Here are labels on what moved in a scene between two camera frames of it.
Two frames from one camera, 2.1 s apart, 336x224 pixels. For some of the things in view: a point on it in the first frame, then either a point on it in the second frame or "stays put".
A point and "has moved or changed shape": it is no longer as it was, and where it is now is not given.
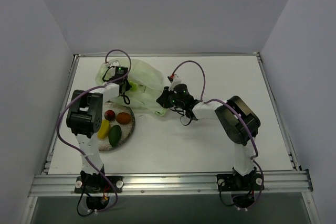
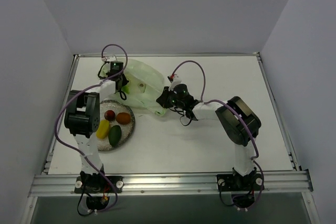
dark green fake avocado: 114,135 stays put
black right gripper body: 163,99 stays put
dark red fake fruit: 109,114 stays put
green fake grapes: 134,87 has moved or changed shape
